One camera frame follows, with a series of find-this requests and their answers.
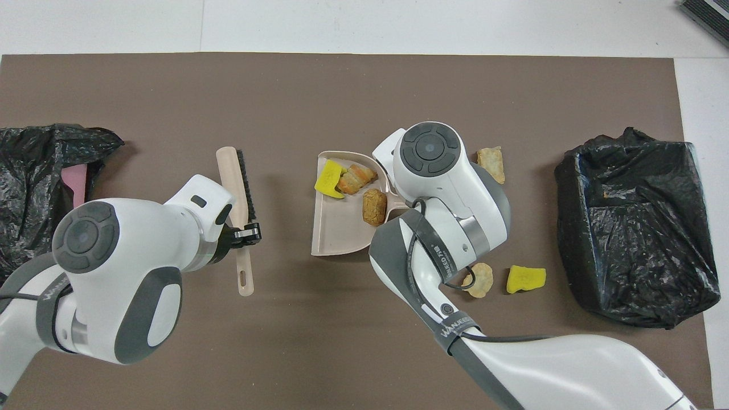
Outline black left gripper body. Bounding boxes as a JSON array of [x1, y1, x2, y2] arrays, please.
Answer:
[[208, 203, 237, 265]]

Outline beige hand brush black bristles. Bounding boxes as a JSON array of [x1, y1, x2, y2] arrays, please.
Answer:
[[215, 146, 258, 297]]

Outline beige plastic dustpan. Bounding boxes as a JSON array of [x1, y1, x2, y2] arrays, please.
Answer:
[[310, 150, 408, 257]]

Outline yellow sponge piece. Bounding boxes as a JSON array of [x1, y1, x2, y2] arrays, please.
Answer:
[[314, 159, 348, 199], [506, 265, 547, 294]]

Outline orange striped bread piece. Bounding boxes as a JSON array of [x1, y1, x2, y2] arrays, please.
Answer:
[[336, 164, 378, 195]]

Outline brown bread roll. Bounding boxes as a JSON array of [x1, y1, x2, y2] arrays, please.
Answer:
[[362, 189, 388, 227]]

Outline pale crumbly bread piece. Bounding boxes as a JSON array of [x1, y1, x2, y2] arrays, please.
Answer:
[[461, 263, 494, 299]]

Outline pale blocky bread piece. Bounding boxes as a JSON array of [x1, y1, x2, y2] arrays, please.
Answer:
[[477, 146, 506, 185]]

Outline pink plastic bin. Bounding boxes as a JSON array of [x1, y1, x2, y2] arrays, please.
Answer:
[[63, 165, 89, 208]]

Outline black trash bag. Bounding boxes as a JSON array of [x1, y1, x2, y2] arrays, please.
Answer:
[[0, 124, 125, 285], [554, 126, 722, 330]]

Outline brown table mat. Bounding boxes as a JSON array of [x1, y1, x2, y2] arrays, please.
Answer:
[[0, 52, 715, 410]]

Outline dark ribbed device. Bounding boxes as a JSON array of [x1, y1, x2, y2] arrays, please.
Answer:
[[679, 0, 729, 49]]

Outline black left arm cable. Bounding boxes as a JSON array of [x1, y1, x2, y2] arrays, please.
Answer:
[[0, 285, 72, 342]]

